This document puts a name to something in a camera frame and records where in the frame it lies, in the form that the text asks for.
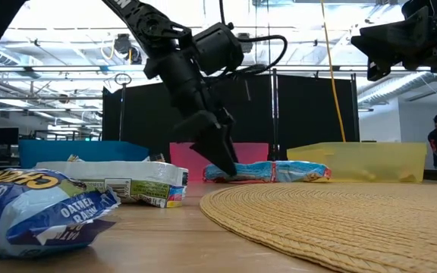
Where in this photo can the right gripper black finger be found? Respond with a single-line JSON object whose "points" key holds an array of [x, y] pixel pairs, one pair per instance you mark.
{"points": [[397, 41], [378, 71]]}

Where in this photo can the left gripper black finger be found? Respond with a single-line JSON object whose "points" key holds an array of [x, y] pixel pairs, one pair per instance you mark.
{"points": [[220, 151], [197, 127]]}

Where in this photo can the blue granola bar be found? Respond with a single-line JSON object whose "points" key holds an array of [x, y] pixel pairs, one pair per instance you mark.
{"points": [[252, 171], [302, 170]]}

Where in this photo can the white green granola bar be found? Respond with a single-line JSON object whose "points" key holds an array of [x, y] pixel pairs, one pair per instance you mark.
{"points": [[127, 182]]}

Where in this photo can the blue Chewy oatmeal raisin bar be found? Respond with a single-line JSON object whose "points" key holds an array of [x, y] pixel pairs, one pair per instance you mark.
{"points": [[32, 212]]}

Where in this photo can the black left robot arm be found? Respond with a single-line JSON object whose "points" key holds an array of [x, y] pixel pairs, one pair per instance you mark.
{"points": [[146, 22]]}

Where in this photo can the pink plastic bin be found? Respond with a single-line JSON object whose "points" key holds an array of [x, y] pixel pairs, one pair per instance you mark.
{"points": [[184, 157]]}

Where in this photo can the black ceiling lamp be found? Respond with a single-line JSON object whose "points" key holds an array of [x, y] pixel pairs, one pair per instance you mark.
{"points": [[125, 47], [246, 43]]}

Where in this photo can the black partition panel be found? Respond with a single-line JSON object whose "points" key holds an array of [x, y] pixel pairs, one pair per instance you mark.
{"points": [[309, 110]]}

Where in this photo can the yellow plastic bin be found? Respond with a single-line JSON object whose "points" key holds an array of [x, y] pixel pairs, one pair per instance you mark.
{"points": [[359, 161]]}

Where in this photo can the blue plastic bin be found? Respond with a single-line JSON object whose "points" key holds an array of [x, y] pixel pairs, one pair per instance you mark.
{"points": [[85, 153]]}

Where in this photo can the round woven straw placemat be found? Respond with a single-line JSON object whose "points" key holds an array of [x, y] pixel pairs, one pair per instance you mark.
{"points": [[336, 223]]}

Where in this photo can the dark computer monitor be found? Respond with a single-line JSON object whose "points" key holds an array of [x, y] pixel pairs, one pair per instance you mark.
{"points": [[5, 136]]}

